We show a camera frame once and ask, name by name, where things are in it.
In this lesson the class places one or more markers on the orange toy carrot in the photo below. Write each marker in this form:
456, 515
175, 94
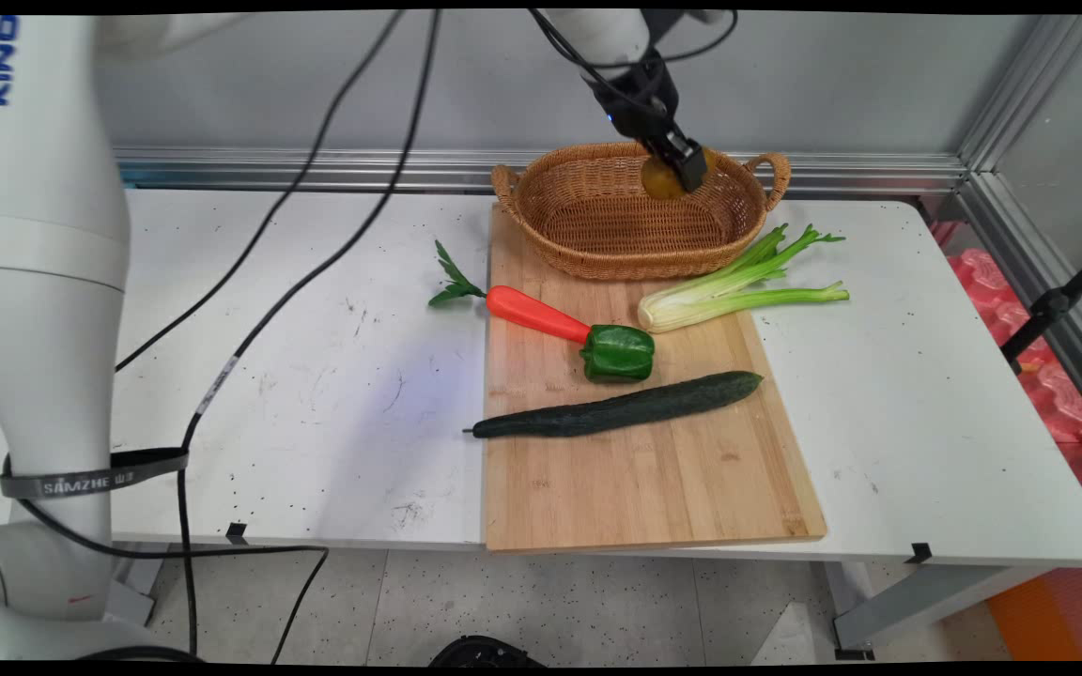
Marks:
527, 309

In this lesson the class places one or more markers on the pale green celery stalk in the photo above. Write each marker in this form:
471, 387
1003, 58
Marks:
729, 291

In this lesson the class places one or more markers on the dark green cucumber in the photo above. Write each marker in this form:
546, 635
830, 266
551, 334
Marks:
616, 410

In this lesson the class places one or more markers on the aluminium frame post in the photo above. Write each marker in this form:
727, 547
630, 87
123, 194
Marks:
1029, 188

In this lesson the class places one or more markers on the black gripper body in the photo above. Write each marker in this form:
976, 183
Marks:
640, 99

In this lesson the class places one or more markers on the black tripod stand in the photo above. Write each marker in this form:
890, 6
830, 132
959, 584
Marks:
1053, 310

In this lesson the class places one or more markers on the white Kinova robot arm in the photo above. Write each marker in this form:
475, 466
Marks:
43, 329

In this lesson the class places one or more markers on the aluminium frame rail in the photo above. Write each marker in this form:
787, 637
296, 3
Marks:
503, 169

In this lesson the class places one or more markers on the grey table leg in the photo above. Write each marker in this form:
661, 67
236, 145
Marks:
926, 601

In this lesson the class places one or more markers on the pink bubble wrap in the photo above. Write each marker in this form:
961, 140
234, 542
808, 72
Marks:
1039, 376

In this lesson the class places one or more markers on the woven wicker basket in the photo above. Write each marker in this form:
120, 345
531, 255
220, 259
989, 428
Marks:
632, 221

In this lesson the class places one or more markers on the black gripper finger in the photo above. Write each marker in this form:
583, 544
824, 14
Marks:
689, 161
666, 152

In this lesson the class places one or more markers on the wooden cutting board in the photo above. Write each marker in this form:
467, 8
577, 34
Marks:
640, 469

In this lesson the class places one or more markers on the black round object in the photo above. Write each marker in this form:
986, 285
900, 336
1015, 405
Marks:
485, 652

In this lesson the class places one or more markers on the green bell pepper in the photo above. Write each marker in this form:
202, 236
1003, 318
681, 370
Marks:
618, 353

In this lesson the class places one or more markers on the brown potato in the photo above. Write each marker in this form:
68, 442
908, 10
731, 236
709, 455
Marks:
661, 178

